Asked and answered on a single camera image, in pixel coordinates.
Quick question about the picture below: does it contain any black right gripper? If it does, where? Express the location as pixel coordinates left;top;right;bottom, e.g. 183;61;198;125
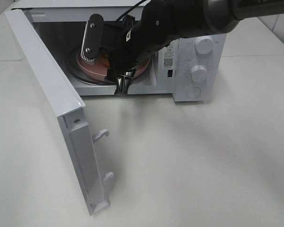
100;14;142;95

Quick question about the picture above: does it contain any burger with sesame-free bun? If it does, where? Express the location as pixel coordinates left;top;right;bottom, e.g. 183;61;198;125
100;52;110;68

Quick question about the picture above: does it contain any pink round plate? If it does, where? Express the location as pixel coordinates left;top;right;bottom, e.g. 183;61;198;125
75;52;151;82

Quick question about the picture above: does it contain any round white door button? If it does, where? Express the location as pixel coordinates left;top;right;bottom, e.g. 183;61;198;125
186;87;201;98

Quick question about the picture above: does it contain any white microwave door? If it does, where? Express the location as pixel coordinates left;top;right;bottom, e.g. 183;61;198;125
5;9;114;216

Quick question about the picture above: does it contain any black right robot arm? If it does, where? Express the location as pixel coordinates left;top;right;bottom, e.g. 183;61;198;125
103;0;284;95

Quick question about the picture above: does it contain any white microwave oven body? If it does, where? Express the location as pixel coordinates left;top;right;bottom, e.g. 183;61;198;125
5;0;226;108

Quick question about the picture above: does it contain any upper white power knob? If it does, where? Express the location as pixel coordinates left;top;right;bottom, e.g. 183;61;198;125
195;36;213;54

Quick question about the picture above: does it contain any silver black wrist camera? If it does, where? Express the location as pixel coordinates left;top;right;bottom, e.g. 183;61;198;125
80;14;104;64

